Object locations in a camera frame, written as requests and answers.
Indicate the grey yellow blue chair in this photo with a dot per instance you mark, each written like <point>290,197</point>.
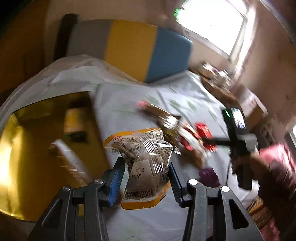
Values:
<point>145,52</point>

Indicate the purple snack packet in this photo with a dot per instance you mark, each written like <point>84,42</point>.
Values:
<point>209,178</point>

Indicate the tan cracker packet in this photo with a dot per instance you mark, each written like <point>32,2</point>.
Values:
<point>75,125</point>

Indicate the orange-edged clear snack packet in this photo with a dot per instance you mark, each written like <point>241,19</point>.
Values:
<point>148,157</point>

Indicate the grain bar red wrapper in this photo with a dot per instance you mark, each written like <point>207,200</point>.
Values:
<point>185,139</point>

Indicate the cluttered side shelf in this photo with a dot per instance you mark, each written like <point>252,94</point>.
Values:
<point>218,84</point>

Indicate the right hand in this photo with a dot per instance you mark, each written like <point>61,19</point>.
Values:
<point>258,166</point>

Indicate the brown red-ended snack bar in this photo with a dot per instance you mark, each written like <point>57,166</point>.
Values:
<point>156,111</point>

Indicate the red snack packet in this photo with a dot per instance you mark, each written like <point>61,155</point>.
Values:
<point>204,132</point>

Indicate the white tablecloth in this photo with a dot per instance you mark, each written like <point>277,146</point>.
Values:
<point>78,213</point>

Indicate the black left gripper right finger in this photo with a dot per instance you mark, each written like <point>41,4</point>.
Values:
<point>178,185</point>

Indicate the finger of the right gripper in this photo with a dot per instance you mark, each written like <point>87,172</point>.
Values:
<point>217,141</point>

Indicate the gold metal tin box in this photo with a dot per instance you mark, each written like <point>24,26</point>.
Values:
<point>38,158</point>

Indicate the black rolled mat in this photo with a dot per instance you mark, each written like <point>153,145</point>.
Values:
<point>67,24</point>

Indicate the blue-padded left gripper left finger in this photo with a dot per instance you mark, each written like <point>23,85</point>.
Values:
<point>112,182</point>

